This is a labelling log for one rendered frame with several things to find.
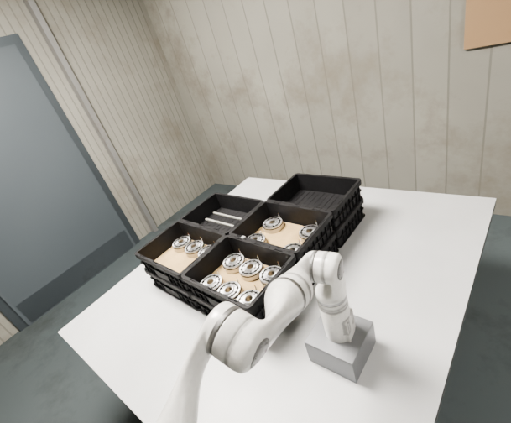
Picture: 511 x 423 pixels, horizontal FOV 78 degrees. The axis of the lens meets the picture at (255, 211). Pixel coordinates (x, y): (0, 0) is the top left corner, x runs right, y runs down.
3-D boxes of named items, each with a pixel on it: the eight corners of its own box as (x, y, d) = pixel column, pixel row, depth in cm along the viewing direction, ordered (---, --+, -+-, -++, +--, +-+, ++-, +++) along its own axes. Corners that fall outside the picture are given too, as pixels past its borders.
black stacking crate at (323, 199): (364, 198, 163) (362, 179, 157) (337, 232, 146) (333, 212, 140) (299, 190, 189) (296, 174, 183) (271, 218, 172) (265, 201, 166)
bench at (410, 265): (484, 298, 186) (496, 197, 151) (392, 688, 93) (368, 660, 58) (270, 244, 289) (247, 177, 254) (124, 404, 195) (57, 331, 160)
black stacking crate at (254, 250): (302, 276, 129) (296, 255, 123) (258, 331, 112) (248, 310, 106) (234, 253, 155) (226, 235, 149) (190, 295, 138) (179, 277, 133)
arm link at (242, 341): (252, 347, 48) (314, 287, 69) (205, 315, 52) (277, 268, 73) (239, 392, 50) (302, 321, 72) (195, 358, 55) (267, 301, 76)
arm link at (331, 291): (343, 246, 88) (351, 289, 97) (311, 242, 93) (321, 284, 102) (335, 268, 82) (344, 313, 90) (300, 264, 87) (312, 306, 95)
